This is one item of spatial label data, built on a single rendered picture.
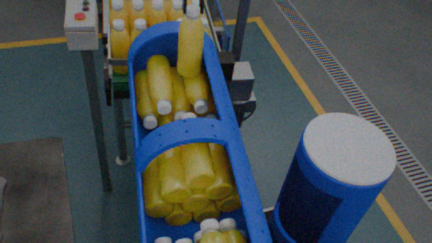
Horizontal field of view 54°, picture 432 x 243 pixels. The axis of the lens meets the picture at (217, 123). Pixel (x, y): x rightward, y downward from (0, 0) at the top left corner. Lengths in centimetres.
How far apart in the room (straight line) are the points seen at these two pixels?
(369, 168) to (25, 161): 95
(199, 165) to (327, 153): 45
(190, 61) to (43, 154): 47
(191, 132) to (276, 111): 191
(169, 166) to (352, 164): 54
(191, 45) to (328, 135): 49
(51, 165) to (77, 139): 141
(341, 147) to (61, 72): 218
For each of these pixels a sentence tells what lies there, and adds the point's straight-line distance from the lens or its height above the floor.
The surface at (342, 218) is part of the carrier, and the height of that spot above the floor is 86.
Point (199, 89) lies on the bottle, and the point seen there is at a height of 114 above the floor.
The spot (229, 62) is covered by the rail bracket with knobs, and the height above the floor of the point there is 100.
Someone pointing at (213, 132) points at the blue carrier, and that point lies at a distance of 98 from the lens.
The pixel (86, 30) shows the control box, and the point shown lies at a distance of 153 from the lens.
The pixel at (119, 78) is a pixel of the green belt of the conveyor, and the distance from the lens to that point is 161.
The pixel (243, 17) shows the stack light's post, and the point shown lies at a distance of 188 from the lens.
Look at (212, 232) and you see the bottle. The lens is 88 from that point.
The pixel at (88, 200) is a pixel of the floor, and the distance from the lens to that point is 235.
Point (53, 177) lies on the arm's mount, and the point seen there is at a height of 101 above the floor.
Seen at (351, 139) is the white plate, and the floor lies 104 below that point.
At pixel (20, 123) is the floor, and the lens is 277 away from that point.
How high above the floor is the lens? 196
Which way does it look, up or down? 47 degrees down
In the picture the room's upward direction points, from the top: 9 degrees clockwise
